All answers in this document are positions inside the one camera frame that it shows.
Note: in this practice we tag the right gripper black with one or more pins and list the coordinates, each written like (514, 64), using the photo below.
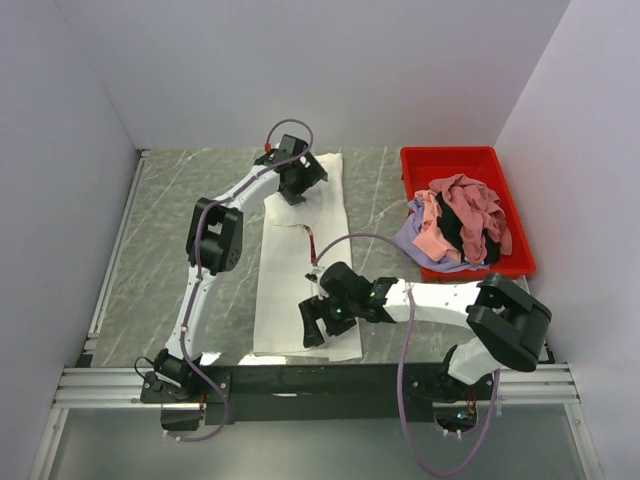
(310, 310)

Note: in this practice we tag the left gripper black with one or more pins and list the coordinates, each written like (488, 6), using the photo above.
(312, 176)

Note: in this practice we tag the white t shirt red print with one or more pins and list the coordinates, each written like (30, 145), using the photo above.
(289, 234)

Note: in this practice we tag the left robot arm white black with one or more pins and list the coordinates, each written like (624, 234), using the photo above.
(214, 247)

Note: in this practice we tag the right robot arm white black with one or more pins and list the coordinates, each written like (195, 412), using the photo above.
(508, 324)

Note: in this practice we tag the red plastic bin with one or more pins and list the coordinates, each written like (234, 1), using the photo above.
(421, 165)

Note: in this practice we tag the light pink t shirt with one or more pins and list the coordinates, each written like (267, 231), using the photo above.
(430, 239)

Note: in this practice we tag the black base crossbar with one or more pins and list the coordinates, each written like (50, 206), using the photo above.
(308, 393)

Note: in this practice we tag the black t shirt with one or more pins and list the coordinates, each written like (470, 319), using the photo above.
(450, 226)

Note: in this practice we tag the dusty pink t shirt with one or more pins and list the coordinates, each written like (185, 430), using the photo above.
(478, 207)

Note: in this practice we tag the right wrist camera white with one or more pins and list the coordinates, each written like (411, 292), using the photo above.
(315, 276)

